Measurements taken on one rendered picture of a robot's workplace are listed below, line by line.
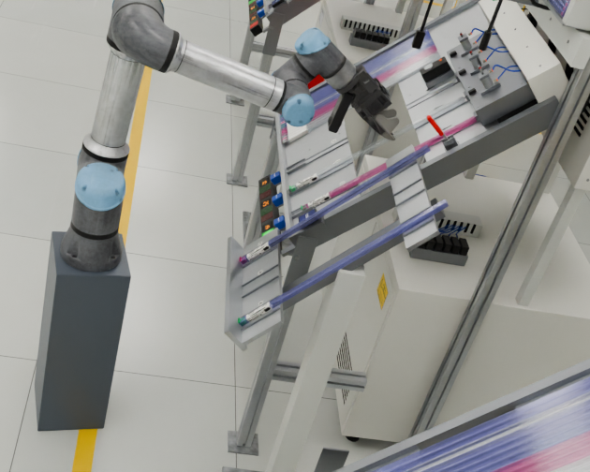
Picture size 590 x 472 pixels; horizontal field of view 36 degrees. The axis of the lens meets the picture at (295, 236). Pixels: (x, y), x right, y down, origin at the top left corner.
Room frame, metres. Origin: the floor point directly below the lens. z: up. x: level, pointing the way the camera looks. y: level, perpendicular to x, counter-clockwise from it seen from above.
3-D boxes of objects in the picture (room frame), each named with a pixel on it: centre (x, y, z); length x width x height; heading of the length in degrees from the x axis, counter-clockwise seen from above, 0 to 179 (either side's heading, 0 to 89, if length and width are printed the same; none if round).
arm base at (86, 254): (1.80, 0.48, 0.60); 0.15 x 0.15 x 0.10
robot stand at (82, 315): (1.80, 0.48, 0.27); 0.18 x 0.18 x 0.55; 25
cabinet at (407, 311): (2.35, -0.53, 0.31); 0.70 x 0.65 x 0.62; 13
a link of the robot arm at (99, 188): (1.80, 0.48, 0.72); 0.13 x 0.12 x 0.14; 17
